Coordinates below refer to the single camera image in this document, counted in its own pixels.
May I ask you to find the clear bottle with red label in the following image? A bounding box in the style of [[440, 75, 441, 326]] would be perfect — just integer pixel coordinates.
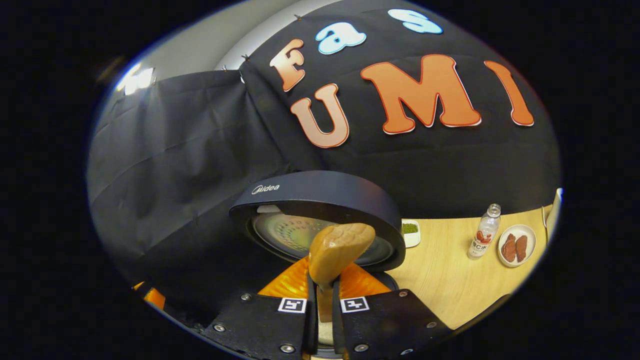
[[467, 203, 502, 260]]

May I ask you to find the ceiling light panel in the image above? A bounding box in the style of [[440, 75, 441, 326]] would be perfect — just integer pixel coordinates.
[[117, 62, 156, 96]]

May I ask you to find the dark grey rice cooker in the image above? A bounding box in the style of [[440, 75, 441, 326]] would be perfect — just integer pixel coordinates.
[[229, 170, 407, 293]]

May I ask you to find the white divided grain dish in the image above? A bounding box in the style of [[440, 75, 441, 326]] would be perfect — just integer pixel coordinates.
[[401, 219, 422, 249]]

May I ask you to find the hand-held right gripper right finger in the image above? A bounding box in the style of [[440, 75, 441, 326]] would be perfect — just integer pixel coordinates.
[[332, 262, 453, 360]]

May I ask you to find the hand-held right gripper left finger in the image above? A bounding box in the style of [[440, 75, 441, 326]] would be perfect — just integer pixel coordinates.
[[202, 256, 318, 360]]

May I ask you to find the black backdrop cloth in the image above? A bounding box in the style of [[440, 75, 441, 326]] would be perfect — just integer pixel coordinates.
[[87, 0, 563, 321]]

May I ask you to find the white round plate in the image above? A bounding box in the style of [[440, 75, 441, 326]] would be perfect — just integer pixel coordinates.
[[497, 224, 537, 268]]

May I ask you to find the white toaster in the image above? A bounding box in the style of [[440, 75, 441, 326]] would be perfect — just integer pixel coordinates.
[[546, 188, 565, 241]]

